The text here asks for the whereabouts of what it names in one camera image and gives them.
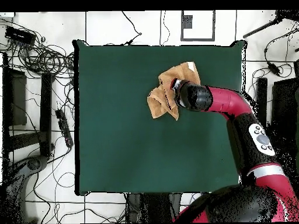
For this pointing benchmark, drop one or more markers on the tan terry towel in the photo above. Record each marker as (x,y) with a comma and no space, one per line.
(158,105)

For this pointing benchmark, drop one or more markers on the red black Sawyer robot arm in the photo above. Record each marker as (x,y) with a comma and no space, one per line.
(224,100)

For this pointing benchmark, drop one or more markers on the dark green table cloth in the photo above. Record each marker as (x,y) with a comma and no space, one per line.
(112,140)

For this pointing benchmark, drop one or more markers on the black power strip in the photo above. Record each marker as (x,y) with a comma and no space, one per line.
(64,127)

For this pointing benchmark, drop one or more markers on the dark tripod base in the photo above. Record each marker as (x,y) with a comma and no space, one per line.
(33,164)

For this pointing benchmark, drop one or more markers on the black power adapter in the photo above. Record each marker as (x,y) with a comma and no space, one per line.
(273,68)

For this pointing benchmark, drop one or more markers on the black tripod pole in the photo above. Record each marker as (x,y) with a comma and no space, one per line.
(261,28)

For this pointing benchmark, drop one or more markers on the black robot pedestal stand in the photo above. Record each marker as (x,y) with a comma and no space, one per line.
(151,207)

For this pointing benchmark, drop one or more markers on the black metal frame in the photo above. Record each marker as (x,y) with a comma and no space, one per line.
(261,98)
(45,112)

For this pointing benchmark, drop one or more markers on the black network switch box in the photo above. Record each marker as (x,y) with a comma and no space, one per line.
(19,35)

